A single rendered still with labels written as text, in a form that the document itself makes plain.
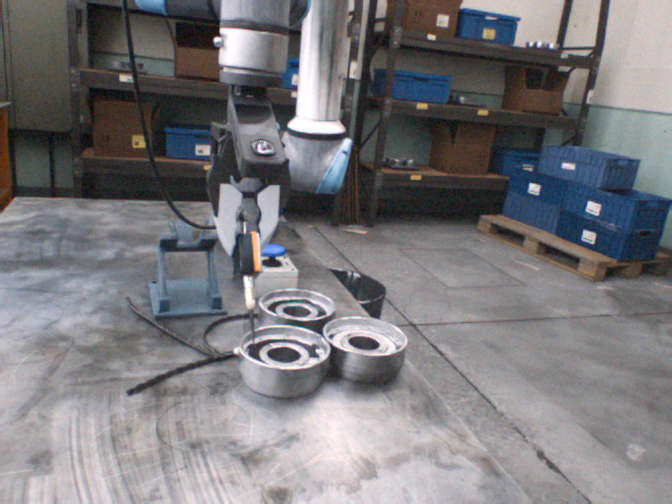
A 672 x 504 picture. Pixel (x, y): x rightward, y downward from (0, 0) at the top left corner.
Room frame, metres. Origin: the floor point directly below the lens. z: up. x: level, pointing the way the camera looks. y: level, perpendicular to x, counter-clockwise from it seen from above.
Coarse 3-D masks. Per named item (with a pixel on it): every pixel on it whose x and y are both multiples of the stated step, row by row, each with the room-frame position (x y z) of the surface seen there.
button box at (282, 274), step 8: (264, 264) 0.83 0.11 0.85; (272, 264) 0.83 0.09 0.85; (280, 264) 0.84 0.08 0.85; (288, 264) 0.85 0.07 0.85; (264, 272) 0.80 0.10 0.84; (272, 272) 0.81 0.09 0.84; (280, 272) 0.81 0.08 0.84; (288, 272) 0.82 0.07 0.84; (296, 272) 0.82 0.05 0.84; (256, 280) 0.80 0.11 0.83; (264, 280) 0.80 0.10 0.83; (272, 280) 0.81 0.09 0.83; (280, 280) 0.81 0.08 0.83; (288, 280) 0.82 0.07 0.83; (296, 280) 0.82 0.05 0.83; (256, 288) 0.80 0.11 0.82; (264, 288) 0.80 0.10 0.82; (272, 288) 0.81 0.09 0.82; (280, 288) 0.81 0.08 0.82; (288, 288) 0.82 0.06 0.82; (256, 296) 0.80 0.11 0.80
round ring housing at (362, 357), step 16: (336, 320) 0.66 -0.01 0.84; (352, 320) 0.68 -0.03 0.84; (368, 320) 0.68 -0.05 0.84; (352, 336) 0.65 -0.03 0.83; (368, 336) 0.65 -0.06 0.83; (400, 336) 0.65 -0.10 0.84; (336, 352) 0.59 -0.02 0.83; (352, 352) 0.58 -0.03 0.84; (368, 352) 0.61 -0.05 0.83; (384, 352) 0.62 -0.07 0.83; (400, 352) 0.60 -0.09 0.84; (336, 368) 0.60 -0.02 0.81; (352, 368) 0.58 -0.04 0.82; (368, 368) 0.58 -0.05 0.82; (384, 368) 0.59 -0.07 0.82
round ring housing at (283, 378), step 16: (256, 336) 0.61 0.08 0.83; (272, 336) 0.62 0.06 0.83; (288, 336) 0.63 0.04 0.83; (304, 336) 0.63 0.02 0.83; (240, 352) 0.56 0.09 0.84; (272, 352) 0.59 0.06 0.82; (288, 352) 0.60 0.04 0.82; (304, 352) 0.59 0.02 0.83; (240, 368) 0.55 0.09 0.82; (256, 368) 0.53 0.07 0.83; (272, 368) 0.53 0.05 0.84; (288, 368) 0.53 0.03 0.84; (304, 368) 0.54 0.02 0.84; (320, 368) 0.55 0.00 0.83; (256, 384) 0.54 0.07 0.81; (272, 384) 0.53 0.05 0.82; (288, 384) 0.53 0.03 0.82; (304, 384) 0.54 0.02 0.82
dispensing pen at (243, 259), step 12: (240, 216) 0.66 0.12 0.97; (240, 228) 0.66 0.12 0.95; (240, 240) 0.63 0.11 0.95; (240, 252) 0.62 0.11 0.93; (252, 252) 0.62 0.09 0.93; (240, 264) 0.61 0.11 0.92; (252, 264) 0.62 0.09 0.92; (240, 276) 0.62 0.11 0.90; (252, 276) 0.62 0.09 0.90; (252, 288) 0.62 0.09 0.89; (252, 300) 0.61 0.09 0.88; (252, 312) 0.60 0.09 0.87; (252, 324) 0.60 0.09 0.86; (252, 336) 0.59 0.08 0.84
